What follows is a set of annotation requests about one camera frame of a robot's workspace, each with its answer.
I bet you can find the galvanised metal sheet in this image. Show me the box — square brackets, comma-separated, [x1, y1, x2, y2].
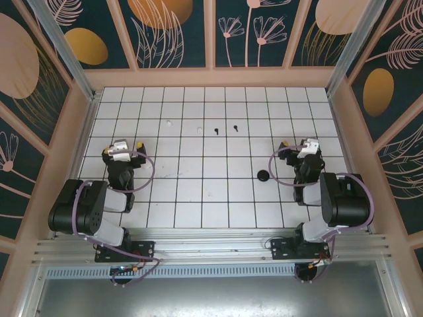
[19, 260, 406, 317]

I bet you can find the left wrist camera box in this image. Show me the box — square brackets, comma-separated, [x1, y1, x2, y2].
[108, 139, 134, 162]

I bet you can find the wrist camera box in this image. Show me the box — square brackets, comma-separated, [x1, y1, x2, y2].
[108, 139, 134, 162]
[296, 137, 321, 160]

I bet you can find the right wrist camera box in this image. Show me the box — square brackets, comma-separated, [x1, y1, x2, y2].
[296, 137, 321, 160]

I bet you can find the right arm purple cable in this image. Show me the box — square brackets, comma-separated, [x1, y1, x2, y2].
[268, 146, 375, 284]

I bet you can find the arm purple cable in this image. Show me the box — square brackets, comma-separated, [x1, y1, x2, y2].
[72, 150, 161, 287]
[268, 146, 375, 284]

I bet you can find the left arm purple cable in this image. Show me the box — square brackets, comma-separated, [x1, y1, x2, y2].
[72, 150, 161, 287]

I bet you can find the aluminium side rail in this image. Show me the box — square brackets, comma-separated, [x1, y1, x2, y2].
[67, 94, 100, 186]

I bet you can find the red yellow wire bundle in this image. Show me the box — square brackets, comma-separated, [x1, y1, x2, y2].
[130, 252, 148, 275]
[309, 246, 332, 267]

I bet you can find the black round cable port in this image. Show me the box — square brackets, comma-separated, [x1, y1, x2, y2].
[110, 273, 133, 288]
[295, 264, 321, 284]

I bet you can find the aluminium corner post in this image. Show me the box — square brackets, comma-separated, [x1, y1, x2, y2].
[28, 0, 102, 102]
[325, 0, 388, 96]

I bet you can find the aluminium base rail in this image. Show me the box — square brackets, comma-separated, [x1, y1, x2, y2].
[31, 227, 393, 265]

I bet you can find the perforated metal cable tray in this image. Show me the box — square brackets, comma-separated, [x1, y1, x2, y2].
[44, 265, 298, 279]

